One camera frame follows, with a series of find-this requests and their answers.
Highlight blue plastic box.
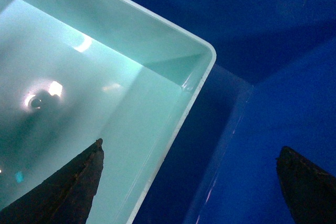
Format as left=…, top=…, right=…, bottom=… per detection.
left=132, top=0, right=335, bottom=223

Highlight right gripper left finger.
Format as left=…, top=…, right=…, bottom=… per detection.
left=1, top=138, right=104, bottom=223

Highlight teal plastic box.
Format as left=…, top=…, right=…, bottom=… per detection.
left=1, top=0, right=216, bottom=223

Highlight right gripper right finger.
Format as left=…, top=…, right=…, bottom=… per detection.
left=276, top=146, right=335, bottom=223

